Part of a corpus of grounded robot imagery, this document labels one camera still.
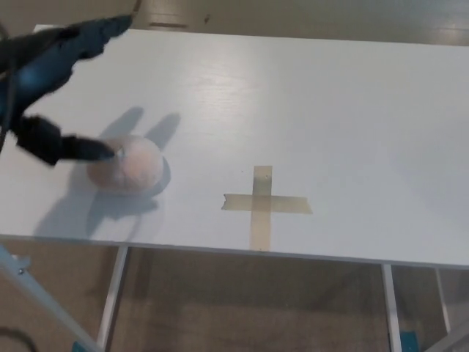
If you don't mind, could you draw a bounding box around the white table leg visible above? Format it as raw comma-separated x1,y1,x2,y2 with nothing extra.
380,264,401,352
433,268,452,335
96,246,130,352

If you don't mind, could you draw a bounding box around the horizontal beige tape strip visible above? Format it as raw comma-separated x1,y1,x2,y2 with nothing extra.
221,193,314,216

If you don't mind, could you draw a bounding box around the grey-blue metal stand frame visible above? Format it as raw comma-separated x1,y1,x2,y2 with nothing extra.
0,243,100,352

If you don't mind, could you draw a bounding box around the small blue floor marker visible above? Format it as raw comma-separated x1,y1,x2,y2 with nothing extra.
400,329,419,352

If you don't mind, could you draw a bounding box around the pink dumpling toy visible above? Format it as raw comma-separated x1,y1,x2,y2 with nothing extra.
85,134,166,199

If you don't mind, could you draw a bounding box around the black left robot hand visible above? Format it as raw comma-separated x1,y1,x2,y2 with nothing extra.
0,12,133,167

